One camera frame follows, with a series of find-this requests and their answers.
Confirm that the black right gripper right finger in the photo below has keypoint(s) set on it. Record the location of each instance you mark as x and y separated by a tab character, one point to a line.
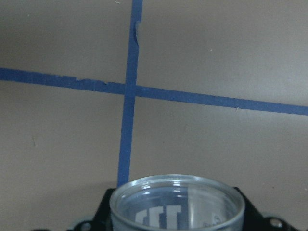
255	221

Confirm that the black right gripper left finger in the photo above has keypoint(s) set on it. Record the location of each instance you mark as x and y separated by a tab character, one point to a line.
101	220

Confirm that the clear tennis ball can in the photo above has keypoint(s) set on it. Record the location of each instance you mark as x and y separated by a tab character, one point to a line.
176	203

